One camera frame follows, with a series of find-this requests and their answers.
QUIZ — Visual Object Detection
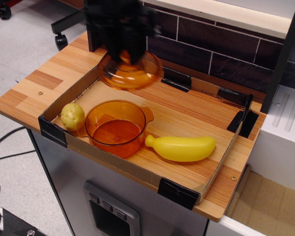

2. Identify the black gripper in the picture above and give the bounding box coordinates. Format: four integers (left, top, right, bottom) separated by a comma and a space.
85, 0, 159, 64

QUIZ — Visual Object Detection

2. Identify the orange transparent pot lid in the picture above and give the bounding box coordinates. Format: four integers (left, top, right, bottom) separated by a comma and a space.
98, 50, 164, 90

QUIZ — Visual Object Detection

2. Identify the orange transparent pot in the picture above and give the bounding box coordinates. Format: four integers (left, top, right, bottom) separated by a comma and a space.
77, 100, 154, 158

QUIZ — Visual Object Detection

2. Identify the black office chair base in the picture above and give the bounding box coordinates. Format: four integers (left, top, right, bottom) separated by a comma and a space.
51, 10, 85, 51

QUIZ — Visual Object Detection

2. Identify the pale yellow toy potato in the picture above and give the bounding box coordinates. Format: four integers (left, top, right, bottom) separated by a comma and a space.
61, 103, 85, 131

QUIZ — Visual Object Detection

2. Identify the black caster wheel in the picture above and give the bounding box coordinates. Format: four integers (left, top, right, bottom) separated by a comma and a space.
0, 4, 12, 20

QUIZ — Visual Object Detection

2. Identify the yellow plastic banana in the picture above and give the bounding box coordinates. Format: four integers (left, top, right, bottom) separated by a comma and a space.
145, 135, 216, 162

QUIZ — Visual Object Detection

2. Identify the grey toy oven cabinet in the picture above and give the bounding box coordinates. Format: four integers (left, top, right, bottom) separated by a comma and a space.
29, 131, 208, 236

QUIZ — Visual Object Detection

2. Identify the cardboard fence with black tape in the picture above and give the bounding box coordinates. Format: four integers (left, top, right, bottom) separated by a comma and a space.
38, 47, 260, 211

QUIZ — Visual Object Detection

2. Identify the oven control panel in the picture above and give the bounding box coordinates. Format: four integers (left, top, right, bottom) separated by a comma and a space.
84, 181, 141, 236

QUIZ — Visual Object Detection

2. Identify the white toy sink unit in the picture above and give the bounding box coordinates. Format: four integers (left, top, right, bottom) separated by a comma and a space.
206, 86, 295, 236

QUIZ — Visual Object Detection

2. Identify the black left shelf post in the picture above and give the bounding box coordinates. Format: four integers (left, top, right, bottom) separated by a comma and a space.
83, 0, 103, 52

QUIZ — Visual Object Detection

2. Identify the black shelf post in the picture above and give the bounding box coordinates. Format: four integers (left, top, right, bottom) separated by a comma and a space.
260, 13, 295, 114
83, 0, 103, 52

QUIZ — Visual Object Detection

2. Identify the black floor cable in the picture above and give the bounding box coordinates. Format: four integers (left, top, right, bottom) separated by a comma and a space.
0, 125, 37, 163

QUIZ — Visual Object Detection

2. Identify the black right shelf post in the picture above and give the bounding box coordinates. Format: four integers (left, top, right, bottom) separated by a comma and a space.
260, 13, 295, 114

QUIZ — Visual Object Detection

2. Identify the black equipment with cables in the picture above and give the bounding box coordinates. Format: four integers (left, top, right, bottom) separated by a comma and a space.
0, 103, 50, 236

